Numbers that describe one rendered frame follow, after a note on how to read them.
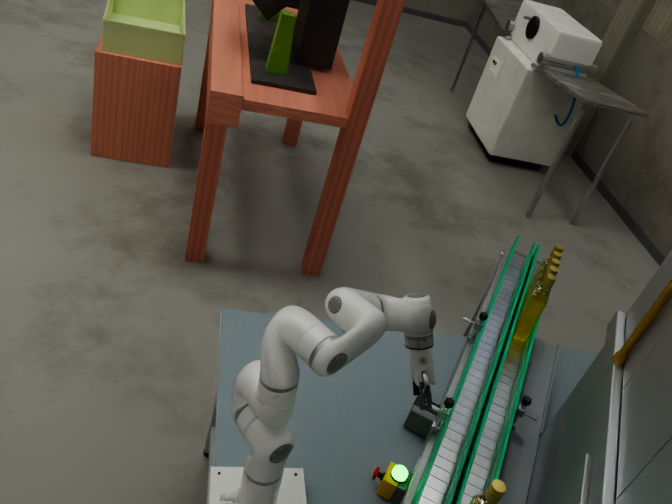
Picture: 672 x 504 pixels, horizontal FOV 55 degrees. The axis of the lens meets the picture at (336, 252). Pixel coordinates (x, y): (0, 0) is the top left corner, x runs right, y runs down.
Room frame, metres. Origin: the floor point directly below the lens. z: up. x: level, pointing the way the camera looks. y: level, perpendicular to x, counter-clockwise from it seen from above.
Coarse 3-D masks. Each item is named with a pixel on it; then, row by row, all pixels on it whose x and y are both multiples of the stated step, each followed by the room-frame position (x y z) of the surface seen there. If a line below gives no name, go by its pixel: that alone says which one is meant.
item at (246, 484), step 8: (248, 480) 0.91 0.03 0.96; (280, 480) 0.94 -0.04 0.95; (240, 488) 0.94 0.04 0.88; (248, 488) 0.91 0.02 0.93; (256, 488) 0.91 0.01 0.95; (264, 488) 0.91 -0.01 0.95; (272, 488) 0.92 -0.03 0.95; (224, 496) 0.93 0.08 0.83; (232, 496) 0.94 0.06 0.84; (240, 496) 0.93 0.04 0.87; (248, 496) 0.91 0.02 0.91; (256, 496) 0.91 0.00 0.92; (264, 496) 0.91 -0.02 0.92; (272, 496) 0.92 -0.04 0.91
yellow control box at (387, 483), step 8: (392, 464) 1.20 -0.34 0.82; (384, 472) 1.18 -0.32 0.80; (408, 472) 1.19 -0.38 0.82; (384, 480) 1.14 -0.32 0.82; (392, 480) 1.14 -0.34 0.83; (408, 480) 1.16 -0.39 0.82; (384, 488) 1.14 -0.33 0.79; (392, 488) 1.13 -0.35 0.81; (400, 488) 1.13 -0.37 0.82; (384, 496) 1.13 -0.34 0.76; (392, 496) 1.13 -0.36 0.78; (400, 496) 1.12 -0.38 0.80
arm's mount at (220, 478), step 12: (216, 468) 1.03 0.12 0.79; (228, 468) 1.04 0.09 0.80; (240, 468) 1.05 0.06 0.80; (288, 468) 1.09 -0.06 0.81; (300, 468) 1.10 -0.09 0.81; (216, 480) 1.00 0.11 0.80; (228, 480) 1.01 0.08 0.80; (240, 480) 1.02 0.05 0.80; (288, 480) 1.05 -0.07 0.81; (300, 480) 1.06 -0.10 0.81; (216, 492) 0.96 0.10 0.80; (228, 492) 0.97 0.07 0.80; (288, 492) 1.02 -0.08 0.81; (300, 492) 1.03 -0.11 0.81
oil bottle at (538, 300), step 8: (544, 280) 1.88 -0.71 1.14; (552, 280) 1.87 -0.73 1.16; (536, 288) 1.91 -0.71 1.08; (544, 288) 1.87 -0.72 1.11; (536, 296) 1.86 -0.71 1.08; (544, 296) 1.86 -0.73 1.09; (528, 304) 1.87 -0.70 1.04; (536, 304) 1.86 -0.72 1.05; (544, 304) 1.85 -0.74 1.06; (528, 312) 1.86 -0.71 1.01; (536, 312) 1.86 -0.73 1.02; (520, 320) 1.86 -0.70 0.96; (528, 320) 1.86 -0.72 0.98; (536, 320) 1.85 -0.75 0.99; (520, 328) 1.86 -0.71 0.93; (528, 328) 1.85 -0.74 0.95; (512, 336) 1.86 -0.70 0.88; (520, 336) 1.86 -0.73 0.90
